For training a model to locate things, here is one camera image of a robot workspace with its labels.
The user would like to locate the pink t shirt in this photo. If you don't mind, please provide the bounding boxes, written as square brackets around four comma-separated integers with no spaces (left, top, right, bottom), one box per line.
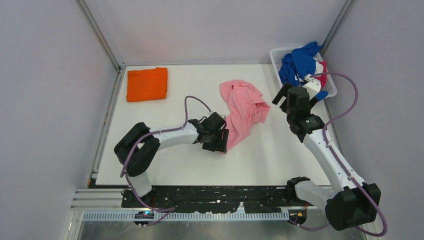
[219,79,271,151]

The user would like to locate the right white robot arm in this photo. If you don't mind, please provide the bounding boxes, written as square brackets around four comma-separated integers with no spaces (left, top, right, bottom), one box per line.
[272,83,381,231]

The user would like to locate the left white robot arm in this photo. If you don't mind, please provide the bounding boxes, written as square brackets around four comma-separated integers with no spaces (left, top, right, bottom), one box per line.
[113,112,230,207]

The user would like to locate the blue t shirt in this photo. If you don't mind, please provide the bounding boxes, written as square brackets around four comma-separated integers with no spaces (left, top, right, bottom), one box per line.
[278,41,328,101]

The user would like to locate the red white t shirt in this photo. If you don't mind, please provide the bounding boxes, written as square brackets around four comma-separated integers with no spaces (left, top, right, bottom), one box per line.
[314,59,328,89]

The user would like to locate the folded orange t shirt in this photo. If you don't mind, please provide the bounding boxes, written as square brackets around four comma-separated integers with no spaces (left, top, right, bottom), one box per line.
[126,67,168,103]

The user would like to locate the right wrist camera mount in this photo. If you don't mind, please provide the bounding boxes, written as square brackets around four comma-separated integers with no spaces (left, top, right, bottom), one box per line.
[302,74,321,100]

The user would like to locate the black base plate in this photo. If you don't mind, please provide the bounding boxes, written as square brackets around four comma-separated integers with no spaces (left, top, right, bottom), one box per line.
[141,185,311,214]

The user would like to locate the white slotted cable duct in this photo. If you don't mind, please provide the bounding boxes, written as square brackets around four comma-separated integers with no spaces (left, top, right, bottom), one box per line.
[82,209,289,222]

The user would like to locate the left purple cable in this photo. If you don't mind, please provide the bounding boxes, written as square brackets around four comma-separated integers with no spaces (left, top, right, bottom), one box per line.
[119,95,213,227]

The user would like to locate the purple cable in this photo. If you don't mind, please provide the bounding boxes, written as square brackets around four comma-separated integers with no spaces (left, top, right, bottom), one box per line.
[119,95,213,227]
[287,72,388,238]

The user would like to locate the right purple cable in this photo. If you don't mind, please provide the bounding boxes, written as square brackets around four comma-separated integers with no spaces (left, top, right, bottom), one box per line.
[287,72,388,238]

